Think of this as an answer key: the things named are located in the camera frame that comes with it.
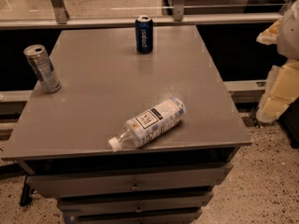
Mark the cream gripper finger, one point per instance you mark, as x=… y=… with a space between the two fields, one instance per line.
x=270 y=35
x=269 y=108

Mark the blue pepsi can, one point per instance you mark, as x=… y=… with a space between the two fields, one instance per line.
x=144 y=34

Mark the middle grey drawer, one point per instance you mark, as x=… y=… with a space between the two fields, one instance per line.
x=137 y=203

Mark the bottom grey drawer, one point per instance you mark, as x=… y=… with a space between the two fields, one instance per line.
x=168 y=216

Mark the grey drawer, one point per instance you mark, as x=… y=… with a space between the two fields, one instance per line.
x=168 y=216
x=125 y=181
x=137 y=203

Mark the grey metal railing frame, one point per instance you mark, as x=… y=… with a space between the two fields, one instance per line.
x=39 y=14

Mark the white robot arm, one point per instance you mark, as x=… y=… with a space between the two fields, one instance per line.
x=288 y=35

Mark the grey drawer cabinet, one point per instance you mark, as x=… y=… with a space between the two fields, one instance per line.
x=105 y=82

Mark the silver energy drink can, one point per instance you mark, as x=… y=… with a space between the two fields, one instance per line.
x=39 y=60

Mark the top grey drawer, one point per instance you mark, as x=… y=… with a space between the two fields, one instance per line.
x=125 y=181

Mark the clear plastic water bottle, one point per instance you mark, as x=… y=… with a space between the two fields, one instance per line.
x=143 y=128

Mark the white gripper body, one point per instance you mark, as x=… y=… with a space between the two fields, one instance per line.
x=289 y=36

